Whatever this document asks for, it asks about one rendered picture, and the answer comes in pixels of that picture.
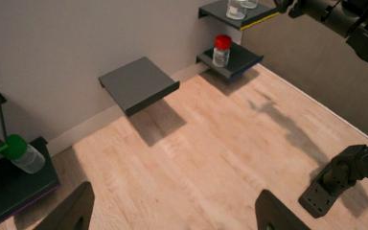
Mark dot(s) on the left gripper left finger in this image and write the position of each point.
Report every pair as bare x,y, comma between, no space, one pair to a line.
73,213

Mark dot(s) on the small glass bottle with red cap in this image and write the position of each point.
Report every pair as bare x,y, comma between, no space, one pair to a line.
221,52

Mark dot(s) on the glass bottle with grey cap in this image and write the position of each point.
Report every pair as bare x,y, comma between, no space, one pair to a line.
252,4

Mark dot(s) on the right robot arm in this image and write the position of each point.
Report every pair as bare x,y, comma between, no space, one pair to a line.
352,162

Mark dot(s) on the glass bottle with blue cap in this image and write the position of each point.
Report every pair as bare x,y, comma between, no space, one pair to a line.
236,9

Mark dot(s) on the clear glass bottle with green cap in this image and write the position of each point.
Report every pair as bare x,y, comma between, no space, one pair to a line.
23,155

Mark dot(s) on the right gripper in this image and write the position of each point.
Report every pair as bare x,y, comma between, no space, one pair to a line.
317,9

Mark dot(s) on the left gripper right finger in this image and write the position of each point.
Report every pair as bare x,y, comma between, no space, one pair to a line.
272,214

